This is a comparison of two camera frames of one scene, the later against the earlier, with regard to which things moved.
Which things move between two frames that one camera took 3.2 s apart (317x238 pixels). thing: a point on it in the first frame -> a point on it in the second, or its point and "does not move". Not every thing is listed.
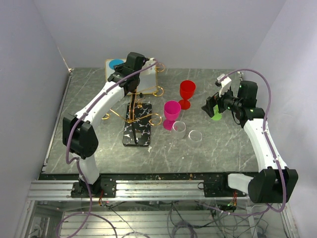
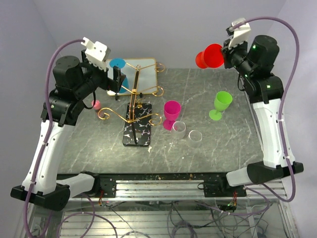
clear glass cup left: [179, 129] does not move
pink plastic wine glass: [172, 110] does not move
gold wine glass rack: [136, 129] does not move
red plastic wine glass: [187, 88] -> [212, 56]
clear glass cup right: [194, 138] does not move
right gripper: [212, 101] -> [227, 52]
